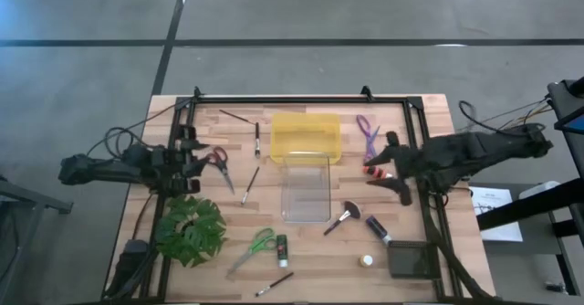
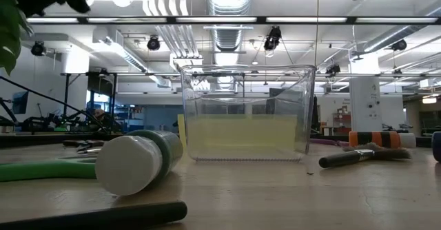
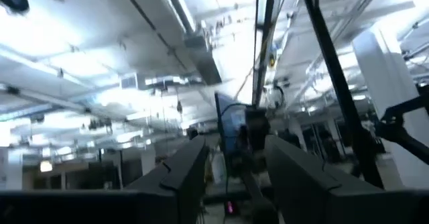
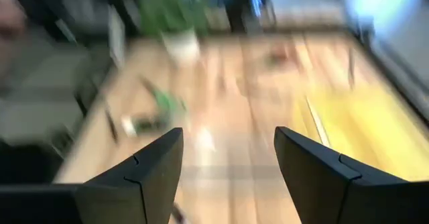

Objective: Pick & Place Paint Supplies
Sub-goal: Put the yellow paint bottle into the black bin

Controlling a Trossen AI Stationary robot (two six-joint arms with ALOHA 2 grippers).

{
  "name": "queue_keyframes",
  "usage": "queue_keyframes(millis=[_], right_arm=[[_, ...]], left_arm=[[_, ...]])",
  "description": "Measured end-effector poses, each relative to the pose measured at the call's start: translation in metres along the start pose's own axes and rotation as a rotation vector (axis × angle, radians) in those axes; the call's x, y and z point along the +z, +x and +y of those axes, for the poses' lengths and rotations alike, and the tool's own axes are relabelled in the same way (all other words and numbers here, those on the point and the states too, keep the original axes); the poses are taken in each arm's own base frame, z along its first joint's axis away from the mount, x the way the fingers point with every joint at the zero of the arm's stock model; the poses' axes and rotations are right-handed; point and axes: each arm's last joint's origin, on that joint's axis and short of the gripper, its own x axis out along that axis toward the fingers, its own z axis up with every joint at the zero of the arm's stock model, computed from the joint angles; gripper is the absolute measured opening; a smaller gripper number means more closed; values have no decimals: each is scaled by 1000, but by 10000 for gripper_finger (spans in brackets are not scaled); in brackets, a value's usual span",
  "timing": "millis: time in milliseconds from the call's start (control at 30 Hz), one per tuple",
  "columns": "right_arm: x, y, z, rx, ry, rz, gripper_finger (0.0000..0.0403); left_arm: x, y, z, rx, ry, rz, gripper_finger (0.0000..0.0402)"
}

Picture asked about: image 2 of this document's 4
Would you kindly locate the green glue stick white cap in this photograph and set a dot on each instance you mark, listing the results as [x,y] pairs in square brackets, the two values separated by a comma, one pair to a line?
[134,161]

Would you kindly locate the orange black striped paint bottle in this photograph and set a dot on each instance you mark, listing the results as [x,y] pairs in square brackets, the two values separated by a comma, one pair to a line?
[375,139]

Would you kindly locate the small dark blue paint bottle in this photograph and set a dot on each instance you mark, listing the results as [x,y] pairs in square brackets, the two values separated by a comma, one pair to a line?
[437,146]

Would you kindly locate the clear plastic bin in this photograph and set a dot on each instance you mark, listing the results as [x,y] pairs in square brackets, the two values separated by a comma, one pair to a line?
[248,95]

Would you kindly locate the computer monitor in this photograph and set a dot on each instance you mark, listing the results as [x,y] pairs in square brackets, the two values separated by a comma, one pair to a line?
[20,102]

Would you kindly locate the background black table frame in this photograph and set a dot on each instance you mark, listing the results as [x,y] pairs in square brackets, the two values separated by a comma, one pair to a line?
[100,85]

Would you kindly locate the black ceiling spotlight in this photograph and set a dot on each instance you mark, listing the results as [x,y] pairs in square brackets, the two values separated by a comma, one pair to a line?
[38,48]
[399,45]
[333,69]
[153,43]
[273,39]

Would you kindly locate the background black robot station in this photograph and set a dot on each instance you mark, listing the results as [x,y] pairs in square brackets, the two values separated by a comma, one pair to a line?
[51,121]

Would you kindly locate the artificial green leaf plant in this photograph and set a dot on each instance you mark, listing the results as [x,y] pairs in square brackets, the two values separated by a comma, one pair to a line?
[10,33]

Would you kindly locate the black pen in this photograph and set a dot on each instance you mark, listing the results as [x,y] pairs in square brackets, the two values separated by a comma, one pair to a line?
[103,216]

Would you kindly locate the red shelf cart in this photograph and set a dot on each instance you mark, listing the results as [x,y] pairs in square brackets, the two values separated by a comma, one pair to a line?
[341,120]

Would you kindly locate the yellow plastic bin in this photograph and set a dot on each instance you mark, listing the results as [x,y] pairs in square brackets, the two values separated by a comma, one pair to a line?
[241,133]

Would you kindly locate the white room pillar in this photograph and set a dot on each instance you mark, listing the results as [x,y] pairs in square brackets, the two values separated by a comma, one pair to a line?
[365,99]

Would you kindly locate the silver ventilation duct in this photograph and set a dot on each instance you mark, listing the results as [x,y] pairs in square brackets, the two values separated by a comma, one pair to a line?
[229,9]

